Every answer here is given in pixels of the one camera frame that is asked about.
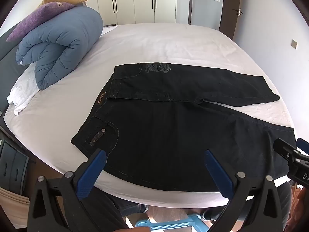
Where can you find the white bed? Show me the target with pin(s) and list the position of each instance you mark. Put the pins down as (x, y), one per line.
(169, 43)

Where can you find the white pillow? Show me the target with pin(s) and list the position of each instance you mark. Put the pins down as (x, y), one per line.
(23, 94)

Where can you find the dark blue sofa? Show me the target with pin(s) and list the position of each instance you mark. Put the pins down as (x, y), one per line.
(7, 60)

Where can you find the brown paper bag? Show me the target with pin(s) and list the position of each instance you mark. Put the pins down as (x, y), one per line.
(298, 195)

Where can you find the dark bedside cabinet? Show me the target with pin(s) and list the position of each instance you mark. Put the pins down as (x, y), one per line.
(12, 164)

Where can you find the folded blue duvet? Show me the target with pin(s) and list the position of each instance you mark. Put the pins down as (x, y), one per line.
(67, 36)

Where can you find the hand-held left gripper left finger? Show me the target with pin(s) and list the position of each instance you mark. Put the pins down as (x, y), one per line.
(93, 171)

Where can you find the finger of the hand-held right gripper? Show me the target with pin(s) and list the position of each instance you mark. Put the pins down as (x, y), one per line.
(304, 145)
(286, 152)

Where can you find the light blue plastic hanger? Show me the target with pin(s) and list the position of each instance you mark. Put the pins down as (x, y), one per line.
(169, 224)

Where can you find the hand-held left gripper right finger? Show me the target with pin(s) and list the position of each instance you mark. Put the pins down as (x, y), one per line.
(217, 174)

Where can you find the person's left leg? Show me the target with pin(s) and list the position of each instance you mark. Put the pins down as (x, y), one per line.
(108, 207)

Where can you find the purple pillow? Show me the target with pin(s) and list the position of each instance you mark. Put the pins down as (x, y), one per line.
(36, 17)

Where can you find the brown door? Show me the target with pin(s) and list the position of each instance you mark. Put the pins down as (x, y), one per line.
(228, 9)

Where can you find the black pants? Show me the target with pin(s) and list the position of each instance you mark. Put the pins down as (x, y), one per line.
(169, 130)

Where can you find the white wardrobe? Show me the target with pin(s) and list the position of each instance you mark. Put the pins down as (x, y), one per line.
(140, 2)

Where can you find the brown wall switch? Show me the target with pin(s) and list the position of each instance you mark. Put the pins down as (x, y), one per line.
(294, 44)

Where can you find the beige cloth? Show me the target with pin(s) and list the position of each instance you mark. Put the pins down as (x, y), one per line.
(14, 197)

